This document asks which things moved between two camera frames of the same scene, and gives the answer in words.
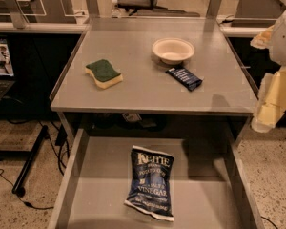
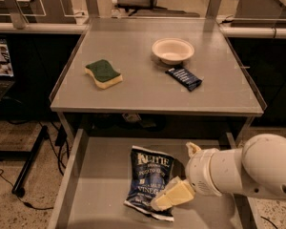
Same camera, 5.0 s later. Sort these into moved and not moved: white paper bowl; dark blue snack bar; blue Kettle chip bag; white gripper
Moved: white gripper
Not moved: white paper bowl; blue Kettle chip bag; dark blue snack bar
